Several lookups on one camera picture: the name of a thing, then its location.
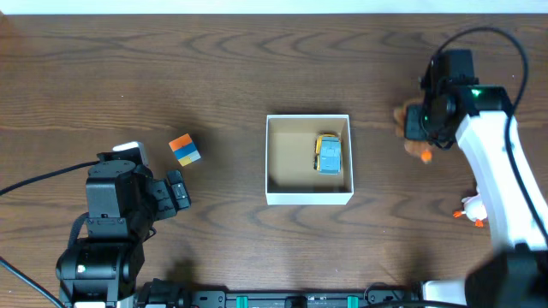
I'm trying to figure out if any multicolour puzzle cube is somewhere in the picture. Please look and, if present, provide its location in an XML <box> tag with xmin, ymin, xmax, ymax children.
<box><xmin>169</xmin><ymin>133</ymin><xmax>201</xmax><ymax>167</ymax></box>

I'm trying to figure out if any brown plush toy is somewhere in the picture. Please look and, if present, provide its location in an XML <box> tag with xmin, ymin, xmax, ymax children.
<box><xmin>393</xmin><ymin>98</ymin><xmax>433</xmax><ymax>164</ymax></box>

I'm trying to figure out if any pink white duck toy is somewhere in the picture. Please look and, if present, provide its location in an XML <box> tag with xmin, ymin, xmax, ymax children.
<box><xmin>453</xmin><ymin>188</ymin><xmax>487</xmax><ymax>228</ymax></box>

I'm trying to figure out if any yellow grey toy truck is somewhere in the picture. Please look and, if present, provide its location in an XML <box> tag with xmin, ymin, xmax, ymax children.
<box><xmin>313</xmin><ymin>133</ymin><xmax>342</xmax><ymax>175</ymax></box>

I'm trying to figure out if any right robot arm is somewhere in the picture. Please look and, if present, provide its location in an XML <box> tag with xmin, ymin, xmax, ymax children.
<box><xmin>394</xmin><ymin>85</ymin><xmax>547</xmax><ymax>307</ymax></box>

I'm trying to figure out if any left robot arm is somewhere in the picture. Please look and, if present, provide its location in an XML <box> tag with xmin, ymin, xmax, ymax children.
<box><xmin>57</xmin><ymin>160</ymin><xmax>190</xmax><ymax>307</ymax></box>

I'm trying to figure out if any white cardboard box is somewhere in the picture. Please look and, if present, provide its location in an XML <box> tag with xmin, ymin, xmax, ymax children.
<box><xmin>265</xmin><ymin>115</ymin><xmax>354</xmax><ymax>205</ymax></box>

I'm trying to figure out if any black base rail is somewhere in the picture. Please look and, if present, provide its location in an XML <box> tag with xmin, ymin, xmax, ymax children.
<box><xmin>134</xmin><ymin>279</ymin><xmax>422</xmax><ymax>308</ymax></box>

